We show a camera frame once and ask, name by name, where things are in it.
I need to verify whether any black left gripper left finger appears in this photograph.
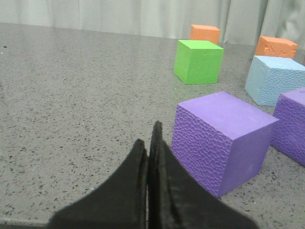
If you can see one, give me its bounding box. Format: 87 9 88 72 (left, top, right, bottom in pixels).
48 139 148 229

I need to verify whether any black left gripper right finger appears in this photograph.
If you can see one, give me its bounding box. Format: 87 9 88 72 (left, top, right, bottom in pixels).
148 121 258 229

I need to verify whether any light blue textured foam cube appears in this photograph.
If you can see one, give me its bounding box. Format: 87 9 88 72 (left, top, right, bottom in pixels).
245 55 305 106

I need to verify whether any purple foam cube near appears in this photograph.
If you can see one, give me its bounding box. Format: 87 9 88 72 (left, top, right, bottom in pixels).
171 92 279 198

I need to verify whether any purple foam cube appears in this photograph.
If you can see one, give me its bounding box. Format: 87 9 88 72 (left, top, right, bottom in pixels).
271 88 305 166
171 92 279 198

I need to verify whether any purple foam cube front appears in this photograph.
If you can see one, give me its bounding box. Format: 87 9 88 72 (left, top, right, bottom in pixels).
271 88 305 166

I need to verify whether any green foam cube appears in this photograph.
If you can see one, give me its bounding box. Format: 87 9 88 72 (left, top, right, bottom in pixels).
174 40 224 84

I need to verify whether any orange foam cube rear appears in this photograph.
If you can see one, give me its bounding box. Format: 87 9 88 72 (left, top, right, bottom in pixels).
189 24 220 44

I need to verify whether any orange damaged foam cube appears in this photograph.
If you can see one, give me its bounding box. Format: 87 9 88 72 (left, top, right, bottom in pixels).
255 36 298 58

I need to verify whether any white curtain backdrop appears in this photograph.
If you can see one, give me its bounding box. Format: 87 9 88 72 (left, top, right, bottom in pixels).
0 0 305 49

